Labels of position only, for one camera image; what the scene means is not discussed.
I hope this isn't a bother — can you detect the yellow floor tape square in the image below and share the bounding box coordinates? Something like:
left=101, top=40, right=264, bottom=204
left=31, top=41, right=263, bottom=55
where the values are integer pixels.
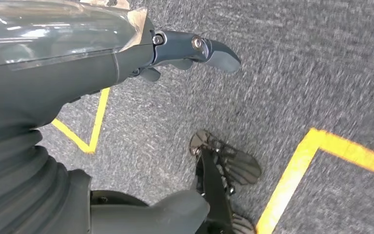
left=51, top=87, right=111, bottom=155
left=256, top=128, right=374, bottom=234

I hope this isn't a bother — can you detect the black ribbed left robot foot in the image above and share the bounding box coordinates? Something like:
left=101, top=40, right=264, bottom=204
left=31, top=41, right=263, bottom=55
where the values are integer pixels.
left=189, top=129, right=262, bottom=234

